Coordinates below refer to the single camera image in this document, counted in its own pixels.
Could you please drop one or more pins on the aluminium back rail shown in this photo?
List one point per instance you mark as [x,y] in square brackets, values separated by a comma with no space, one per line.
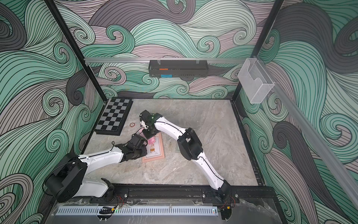
[159,60]

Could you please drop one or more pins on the white slotted cable duct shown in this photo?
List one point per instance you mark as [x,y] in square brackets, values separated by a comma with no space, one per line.
[140,211]

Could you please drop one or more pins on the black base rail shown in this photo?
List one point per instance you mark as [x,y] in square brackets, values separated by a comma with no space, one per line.
[201,193]

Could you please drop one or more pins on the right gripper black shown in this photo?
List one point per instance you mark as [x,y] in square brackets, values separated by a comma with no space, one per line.
[151,134]

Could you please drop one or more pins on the black wall shelf tray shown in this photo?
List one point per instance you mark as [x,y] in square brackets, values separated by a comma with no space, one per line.
[181,69]

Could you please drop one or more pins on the aluminium right side rail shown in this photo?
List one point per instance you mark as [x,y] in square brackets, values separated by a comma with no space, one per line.
[284,89]

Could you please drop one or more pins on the pink cloth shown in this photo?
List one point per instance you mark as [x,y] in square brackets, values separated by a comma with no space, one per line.
[152,141]

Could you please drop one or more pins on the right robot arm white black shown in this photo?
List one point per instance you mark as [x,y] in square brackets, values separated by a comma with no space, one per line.
[191,149]

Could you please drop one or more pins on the green picture frame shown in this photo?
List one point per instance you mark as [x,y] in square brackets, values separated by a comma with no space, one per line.
[177,149]

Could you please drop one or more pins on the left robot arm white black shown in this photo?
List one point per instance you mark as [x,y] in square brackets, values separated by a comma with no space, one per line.
[67,180]

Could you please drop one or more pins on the clear acrylic wall holder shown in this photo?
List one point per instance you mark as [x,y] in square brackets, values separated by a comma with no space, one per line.
[255,80]

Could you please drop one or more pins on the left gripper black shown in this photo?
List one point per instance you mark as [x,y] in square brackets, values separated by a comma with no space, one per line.
[144,148]

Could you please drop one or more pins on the black grey chessboard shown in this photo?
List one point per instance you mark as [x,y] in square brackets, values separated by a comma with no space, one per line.
[114,116]

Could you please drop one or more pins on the aluminium rail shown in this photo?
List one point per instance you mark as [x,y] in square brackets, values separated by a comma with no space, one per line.
[159,60]
[284,89]

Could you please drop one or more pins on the pink picture frame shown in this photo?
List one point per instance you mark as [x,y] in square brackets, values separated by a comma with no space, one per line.
[155,152]

